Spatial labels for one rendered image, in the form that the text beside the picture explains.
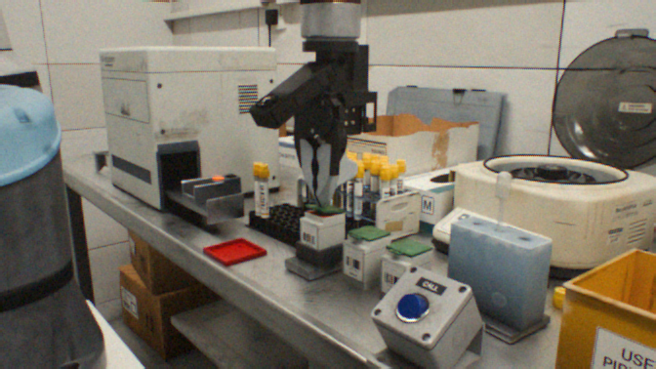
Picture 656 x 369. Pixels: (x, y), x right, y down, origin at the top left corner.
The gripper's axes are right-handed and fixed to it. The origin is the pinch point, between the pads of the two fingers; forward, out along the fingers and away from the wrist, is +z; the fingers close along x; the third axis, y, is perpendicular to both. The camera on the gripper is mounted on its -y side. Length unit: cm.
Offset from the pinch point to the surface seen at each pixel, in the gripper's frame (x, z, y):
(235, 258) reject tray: 8.4, 9.0, -7.9
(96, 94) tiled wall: 169, -4, 22
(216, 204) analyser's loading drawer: 20.7, 4.8, -4.0
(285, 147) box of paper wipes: 57, 5, 36
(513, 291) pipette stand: -26.3, 4.9, 3.9
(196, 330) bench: 93, 70, 24
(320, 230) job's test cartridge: -2.0, 3.7, -1.2
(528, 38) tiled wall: 3, -22, 57
